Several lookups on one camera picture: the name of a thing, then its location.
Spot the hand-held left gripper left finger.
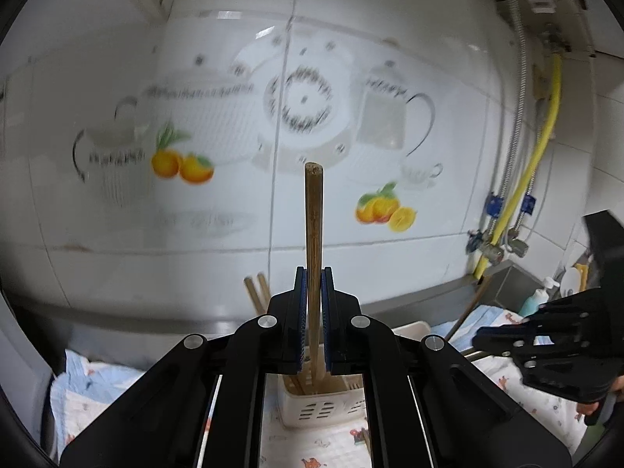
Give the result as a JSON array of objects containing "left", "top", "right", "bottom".
[{"left": 58, "top": 266, "right": 309, "bottom": 468}]

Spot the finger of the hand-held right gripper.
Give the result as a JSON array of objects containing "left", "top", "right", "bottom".
[
  {"left": 512, "top": 340, "right": 624, "bottom": 403},
  {"left": 474, "top": 287, "right": 624, "bottom": 352}
]

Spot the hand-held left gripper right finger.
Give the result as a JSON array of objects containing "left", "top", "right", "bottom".
[{"left": 322, "top": 266, "right": 573, "bottom": 468}]

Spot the group of wooden chopsticks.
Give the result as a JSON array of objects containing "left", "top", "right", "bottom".
[{"left": 244, "top": 273, "right": 491, "bottom": 395}]

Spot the single brown bamboo chopstick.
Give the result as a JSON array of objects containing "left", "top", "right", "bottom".
[{"left": 305, "top": 162, "right": 326, "bottom": 395}]

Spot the cream plastic utensil holder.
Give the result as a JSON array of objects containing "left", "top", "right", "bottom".
[{"left": 278, "top": 322, "right": 432, "bottom": 430}]

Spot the blue pump bottle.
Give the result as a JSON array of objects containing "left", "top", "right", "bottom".
[{"left": 518, "top": 277, "right": 561, "bottom": 317}]

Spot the cartoon printed blanket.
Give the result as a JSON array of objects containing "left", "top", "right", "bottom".
[{"left": 51, "top": 305, "right": 590, "bottom": 468}]

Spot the short metal flexible hose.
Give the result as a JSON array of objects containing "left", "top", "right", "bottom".
[{"left": 509, "top": 97, "right": 547, "bottom": 245}]

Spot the yellow gas hose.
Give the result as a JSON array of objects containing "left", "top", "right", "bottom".
[{"left": 475, "top": 53, "right": 562, "bottom": 276}]

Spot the long metal flexible hose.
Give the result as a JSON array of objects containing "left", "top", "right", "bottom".
[{"left": 487, "top": 0, "right": 530, "bottom": 249}]

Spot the teaware fruit wall decal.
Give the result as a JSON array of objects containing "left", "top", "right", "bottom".
[{"left": 73, "top": 34, "right": 447, "bottom": 235}]

